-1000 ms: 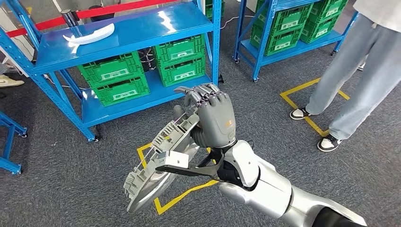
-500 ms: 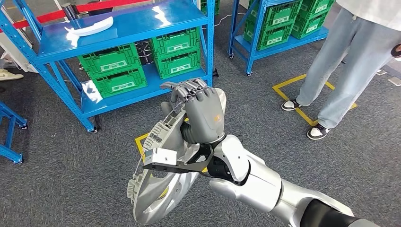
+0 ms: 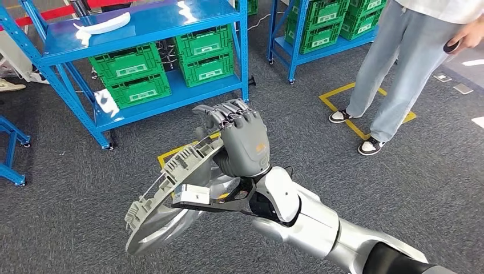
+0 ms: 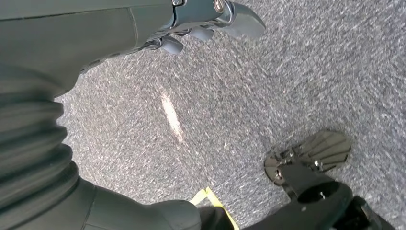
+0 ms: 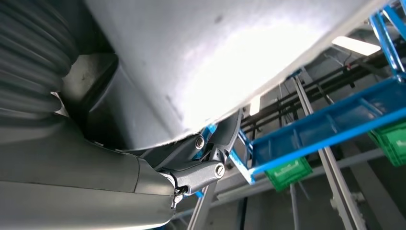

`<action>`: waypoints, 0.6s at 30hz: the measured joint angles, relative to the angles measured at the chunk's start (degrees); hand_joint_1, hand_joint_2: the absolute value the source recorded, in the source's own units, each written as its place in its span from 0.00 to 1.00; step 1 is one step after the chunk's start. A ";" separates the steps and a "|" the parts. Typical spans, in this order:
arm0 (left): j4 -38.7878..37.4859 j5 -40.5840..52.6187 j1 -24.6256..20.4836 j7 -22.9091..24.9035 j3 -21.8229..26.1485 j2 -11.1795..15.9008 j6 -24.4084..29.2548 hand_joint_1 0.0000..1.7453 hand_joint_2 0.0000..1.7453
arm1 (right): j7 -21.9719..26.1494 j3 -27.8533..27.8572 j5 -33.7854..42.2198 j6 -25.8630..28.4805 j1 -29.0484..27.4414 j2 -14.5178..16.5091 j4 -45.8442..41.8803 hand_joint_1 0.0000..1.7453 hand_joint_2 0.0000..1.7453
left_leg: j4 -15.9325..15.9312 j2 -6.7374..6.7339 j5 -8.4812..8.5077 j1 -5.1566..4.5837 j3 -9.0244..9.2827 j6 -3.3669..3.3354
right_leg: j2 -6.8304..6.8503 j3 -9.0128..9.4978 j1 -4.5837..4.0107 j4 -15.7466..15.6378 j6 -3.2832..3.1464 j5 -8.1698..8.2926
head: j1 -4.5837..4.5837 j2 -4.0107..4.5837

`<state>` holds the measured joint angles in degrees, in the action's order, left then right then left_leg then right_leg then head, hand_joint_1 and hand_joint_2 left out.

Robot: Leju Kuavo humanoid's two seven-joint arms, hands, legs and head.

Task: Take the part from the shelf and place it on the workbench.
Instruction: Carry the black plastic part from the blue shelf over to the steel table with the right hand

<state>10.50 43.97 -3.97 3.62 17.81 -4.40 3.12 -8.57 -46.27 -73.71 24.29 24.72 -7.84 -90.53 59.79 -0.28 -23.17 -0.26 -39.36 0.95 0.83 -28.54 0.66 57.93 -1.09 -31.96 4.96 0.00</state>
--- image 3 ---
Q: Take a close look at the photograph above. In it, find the black camera bracket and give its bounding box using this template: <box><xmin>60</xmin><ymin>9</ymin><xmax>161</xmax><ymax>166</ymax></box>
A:
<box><xmin>172</xmin><ymin>178</ymin><xmax>258</xmax><ymax>213</ymax></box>

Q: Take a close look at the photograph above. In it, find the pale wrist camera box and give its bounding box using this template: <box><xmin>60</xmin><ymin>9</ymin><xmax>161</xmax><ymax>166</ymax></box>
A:
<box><xmin>173</xmin><ymin>184</ymin><xmax>211</xmax><ymax>205</ymax></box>

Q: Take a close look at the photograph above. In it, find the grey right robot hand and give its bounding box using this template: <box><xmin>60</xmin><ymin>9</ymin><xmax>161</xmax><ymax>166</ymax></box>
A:
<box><xmin>192</xmin><ymin>99</ymin><xmax>272</xmax><ymax>179</ymax></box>

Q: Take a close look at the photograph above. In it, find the silver wheel hubcap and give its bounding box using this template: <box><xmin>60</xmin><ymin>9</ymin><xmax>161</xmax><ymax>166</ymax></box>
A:
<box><xmin>124</xmin><ymin>134</ymin><xmax>243</xmax><ymax>257</ymax></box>

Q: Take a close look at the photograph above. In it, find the green plastic crate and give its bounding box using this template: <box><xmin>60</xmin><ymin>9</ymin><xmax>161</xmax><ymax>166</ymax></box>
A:
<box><xmin>88</xmin><ymin>42</ymin><xmax>164</xmax><ymax>87</ymax></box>
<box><xmin>348</xmin><ymin>0</ymin><xmax>388</xmax><ymax>18</ymax></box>
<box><xmin>235</xmin><ymin>0</ymin><xmax>260</xmax><ymax>16</ymax></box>
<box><xmin>339</xmin><ymin>9</ymin><xmax>384</xmax><ymax>41</ymax></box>
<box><xmin>289</xmin><ymin>0</ymin><xmax>350</xmax><ymax>35</ymax></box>
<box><xmin>284</xmin><ymin>17</ymin><xmax>345</xmax><ymax>54</ymax></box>
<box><xmin>179</xmin><ymin>52</ymin><xmax>235</xmax><ymax>88</ymax></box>
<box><xmin>173</xmin><ymin>25</ymin><xmax>233</xmax><ymax>63</ymax></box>
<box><xmin>105</xmin><ymin>71</ymin><xmax>172</xmax><ymax>110</ymax></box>

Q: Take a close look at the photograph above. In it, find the white desk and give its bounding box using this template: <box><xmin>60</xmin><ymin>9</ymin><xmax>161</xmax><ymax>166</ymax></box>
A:
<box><xmin>0</xmin><ymin>30</ymin><xmax>50</xmax><ymax>84</ymax></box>

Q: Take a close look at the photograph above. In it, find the white curved plastic part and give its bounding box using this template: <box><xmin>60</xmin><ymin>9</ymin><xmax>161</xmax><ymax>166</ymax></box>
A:
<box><xmin>72</xmin><ymin>11</ymin><xmax>132</xmax><ymax>36</ymax></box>

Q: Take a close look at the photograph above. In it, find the chrome swivel chair base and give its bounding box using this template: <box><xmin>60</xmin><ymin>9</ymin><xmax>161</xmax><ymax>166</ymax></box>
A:
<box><xmin>156</xmin><ymin>39</ymin><xmax>179</xmax><ymax>71</ymax></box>

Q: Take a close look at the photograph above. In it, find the black stanchion post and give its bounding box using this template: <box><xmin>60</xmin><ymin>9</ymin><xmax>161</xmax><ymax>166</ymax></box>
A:
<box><xmin>69</xmin><ymin>0</ymin><xmax>91</xmax><ymax>18</ymax></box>

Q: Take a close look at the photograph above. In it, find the small black handheld device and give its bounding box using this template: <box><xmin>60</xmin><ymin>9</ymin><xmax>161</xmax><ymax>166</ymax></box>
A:
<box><xmin>443</xmin><ymin>39</ymin><xmax>461</xmax><ymax>54</ymax></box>

